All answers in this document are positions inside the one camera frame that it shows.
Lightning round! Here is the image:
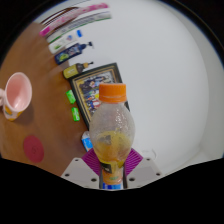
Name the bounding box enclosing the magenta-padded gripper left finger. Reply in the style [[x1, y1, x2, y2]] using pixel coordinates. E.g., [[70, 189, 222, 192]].
[[60, 148, 102, 190]]

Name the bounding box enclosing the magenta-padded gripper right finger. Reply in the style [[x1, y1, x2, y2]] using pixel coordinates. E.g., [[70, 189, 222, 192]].
[[123, 147, 164, 190]]

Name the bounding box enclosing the orange-capped juice bottle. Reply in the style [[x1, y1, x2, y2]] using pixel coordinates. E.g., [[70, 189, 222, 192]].
[[88, 82, 136, 191]]

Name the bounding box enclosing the flat round red coaster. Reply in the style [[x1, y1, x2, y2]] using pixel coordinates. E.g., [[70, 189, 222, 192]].
[[22, 134, 45, 164]]

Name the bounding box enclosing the framed group photo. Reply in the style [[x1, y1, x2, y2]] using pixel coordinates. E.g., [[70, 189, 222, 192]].
[[68, 62, 131, 129]]

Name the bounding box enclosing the pink mug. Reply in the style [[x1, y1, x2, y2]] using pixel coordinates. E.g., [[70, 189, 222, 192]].
[[0, 71, 33, 122]]

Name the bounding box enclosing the brown pump bottle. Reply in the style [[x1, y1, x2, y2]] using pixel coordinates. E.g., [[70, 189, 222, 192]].
[[62, 61, 95, 80]]

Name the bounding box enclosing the dark blue pump bottle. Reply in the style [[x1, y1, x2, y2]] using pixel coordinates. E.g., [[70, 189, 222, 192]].
[[54, 41, 94, 65]]

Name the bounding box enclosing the white shampoo bottle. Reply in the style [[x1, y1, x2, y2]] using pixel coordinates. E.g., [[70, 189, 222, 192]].
[[48, 29, 83, 54]]

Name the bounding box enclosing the tall white blue box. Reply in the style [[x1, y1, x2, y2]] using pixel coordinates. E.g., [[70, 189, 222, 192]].
[[46, 10, 113, 44]]

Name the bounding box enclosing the tall pink white box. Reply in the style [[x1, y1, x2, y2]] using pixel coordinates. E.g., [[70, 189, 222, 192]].
[[38, 2, 110, 37]]

